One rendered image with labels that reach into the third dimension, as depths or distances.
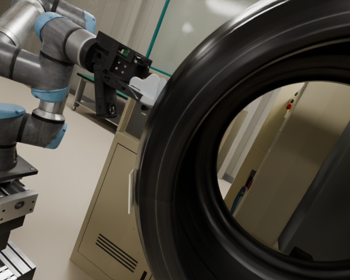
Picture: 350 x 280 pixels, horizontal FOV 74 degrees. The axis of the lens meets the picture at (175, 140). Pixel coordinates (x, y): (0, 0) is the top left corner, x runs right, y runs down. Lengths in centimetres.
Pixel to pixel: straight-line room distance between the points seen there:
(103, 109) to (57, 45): 17
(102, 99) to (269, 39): 34
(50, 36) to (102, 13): 549
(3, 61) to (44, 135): 43
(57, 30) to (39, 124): 48
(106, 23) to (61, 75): 532
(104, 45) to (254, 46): 32
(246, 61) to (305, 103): 43
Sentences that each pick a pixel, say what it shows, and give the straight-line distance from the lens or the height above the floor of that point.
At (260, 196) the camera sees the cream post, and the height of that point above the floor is 106.
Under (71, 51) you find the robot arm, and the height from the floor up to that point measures 124.
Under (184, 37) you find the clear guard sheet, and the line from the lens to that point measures 121.
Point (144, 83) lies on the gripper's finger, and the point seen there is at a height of 124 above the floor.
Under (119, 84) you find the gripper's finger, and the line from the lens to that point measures 46.
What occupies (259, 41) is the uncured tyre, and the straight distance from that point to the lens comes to 30.
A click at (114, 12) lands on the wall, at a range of 587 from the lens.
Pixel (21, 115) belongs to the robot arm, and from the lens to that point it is 102.
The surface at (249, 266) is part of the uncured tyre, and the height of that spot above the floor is 93.
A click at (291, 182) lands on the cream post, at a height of 114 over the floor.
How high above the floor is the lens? 126
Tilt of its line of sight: 13 degrees down
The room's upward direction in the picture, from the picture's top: 23 degrees clockwise
